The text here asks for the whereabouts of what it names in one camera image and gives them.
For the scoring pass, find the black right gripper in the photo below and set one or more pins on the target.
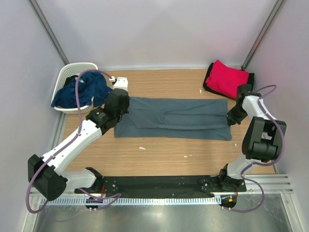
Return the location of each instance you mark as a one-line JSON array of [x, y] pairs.
[[232, 120]]

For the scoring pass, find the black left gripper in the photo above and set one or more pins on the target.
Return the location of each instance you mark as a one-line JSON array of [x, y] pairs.
[[125, 109]]

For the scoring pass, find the grey-blue t shirt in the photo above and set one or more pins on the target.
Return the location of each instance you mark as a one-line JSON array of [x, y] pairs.
[[175, 118]]

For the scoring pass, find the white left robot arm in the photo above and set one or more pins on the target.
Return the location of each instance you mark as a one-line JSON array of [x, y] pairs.
[[48, 175]]

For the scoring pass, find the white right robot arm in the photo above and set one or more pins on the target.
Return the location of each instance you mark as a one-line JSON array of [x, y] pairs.
[[263, 142]]

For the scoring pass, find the navy blue t shirt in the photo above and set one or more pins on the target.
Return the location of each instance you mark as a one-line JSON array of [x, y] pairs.
[[91, 85]]

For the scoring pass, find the folded pink t shirt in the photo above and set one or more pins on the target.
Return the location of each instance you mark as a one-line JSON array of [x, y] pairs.
[[227, 78]]

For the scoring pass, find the folded black t shirt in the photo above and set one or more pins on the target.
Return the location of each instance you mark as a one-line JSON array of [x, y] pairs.
[[207, 84]]

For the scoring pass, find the black garment in basket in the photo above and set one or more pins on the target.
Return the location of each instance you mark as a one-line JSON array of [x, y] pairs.
[[71, 81]]

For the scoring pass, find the white perforated laundry basket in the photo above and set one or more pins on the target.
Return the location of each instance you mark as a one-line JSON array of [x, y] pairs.
[[66, 72]]

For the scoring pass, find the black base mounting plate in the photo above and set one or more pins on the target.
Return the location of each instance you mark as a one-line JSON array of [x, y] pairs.
[[164, 186]]

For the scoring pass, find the left wrist camera housing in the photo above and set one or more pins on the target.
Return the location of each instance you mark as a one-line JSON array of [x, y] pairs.
[[121, 83]]

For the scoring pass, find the aluminium frame rail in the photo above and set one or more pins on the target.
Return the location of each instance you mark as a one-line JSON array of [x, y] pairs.
[[255, 184]]

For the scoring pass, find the white slotted cable duct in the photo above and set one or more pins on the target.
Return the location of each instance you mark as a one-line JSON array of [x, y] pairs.
[[86, 201]]

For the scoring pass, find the right aluminium corner post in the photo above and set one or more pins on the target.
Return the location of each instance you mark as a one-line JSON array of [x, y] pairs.
[[271, 17]]

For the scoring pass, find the aluminium corner post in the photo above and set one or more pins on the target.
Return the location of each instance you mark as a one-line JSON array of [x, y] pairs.
[[46, 26], [271, 17]]

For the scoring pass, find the left aluminium corner post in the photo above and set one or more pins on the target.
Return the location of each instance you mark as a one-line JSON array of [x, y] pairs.
[[46, 26]]

